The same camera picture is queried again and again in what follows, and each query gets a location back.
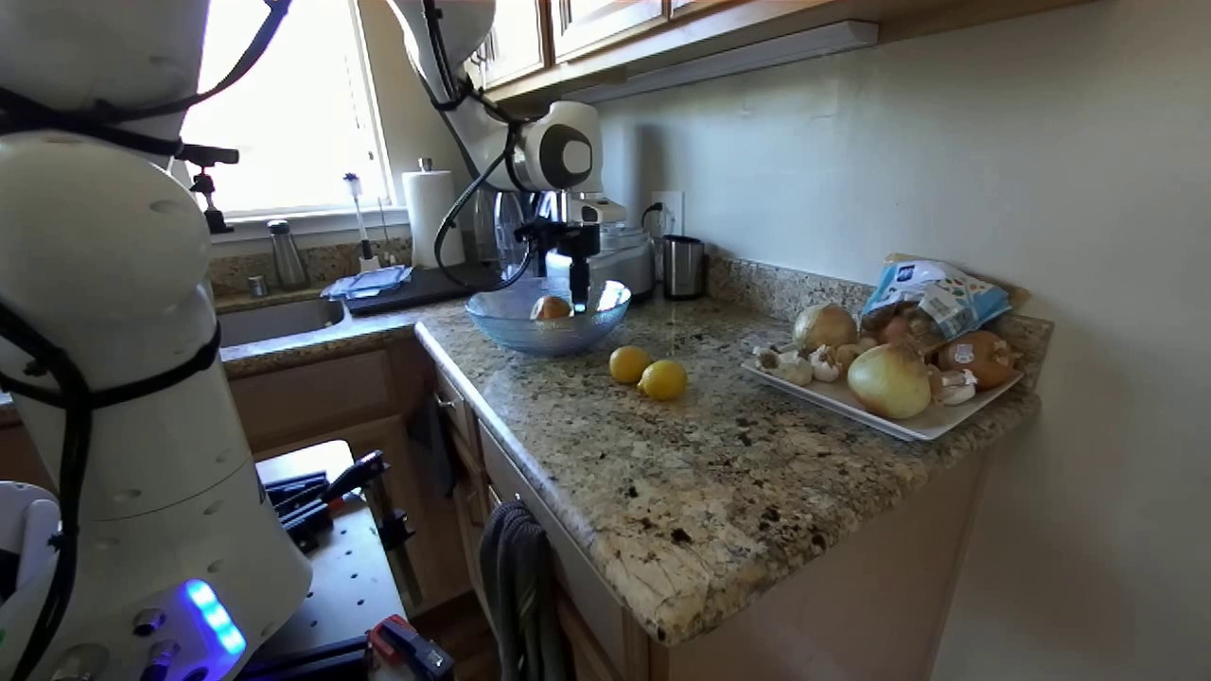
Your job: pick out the blue white food bag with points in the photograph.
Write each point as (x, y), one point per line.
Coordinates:
(938, 297)

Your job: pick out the clear glass bowl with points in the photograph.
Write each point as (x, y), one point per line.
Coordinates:
(504, 330)

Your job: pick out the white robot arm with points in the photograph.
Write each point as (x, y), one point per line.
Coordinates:
(113, 314)

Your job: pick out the kitchen sink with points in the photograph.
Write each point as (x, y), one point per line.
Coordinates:
(271, 319)

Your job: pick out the black camera stand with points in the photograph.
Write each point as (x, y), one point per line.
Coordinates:
(211, 189)

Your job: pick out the white dish brush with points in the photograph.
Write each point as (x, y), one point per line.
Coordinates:
(359, 222)

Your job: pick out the grey hanging towel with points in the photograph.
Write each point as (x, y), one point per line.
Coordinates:
(525, 591)

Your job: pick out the yellow onion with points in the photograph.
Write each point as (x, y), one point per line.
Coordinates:
(821, 328)
(892, 381)

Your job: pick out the steel mug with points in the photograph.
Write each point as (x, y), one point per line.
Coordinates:
(682, 266)

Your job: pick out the wooden wall cabinet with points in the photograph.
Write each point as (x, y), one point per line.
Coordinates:
(608, 23)

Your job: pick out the wooden base cabinet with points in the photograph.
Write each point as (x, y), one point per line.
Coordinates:
(341, 390)

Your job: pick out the white rectangular plate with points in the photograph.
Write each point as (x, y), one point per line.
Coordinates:
(990, 390)

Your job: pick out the red blue tool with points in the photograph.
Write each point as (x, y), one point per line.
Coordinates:
(410, 647)

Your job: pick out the white mushroom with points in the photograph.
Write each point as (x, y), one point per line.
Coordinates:
(825, 359)
(791, 369)
(960, 386)

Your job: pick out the bright window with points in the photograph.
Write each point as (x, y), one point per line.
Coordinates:
(288, 116)

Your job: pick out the silver kitchen appliance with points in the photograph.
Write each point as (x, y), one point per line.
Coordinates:
(624, 258)

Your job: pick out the red yellow apple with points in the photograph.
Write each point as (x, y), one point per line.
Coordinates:
(551, 309)

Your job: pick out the white paper towel roll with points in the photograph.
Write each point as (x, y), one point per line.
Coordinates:
(431, 213)

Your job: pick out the black perforated cart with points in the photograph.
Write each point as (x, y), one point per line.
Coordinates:
(327, 579)

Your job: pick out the white wall outlet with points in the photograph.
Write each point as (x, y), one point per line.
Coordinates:
(668, 208)

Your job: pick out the blue cloth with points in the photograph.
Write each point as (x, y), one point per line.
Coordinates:
(363, 282)

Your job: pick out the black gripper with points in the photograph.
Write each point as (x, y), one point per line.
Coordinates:
(580, 236)

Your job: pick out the yellow lemon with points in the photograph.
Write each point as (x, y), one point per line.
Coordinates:
(662, 381)
(629, 366)

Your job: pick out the black ribbed drying mat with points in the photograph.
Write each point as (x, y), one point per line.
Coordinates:
(429, 287)

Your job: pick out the brown mushroom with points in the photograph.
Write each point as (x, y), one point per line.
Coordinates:
(909, 330)
(984, 358)

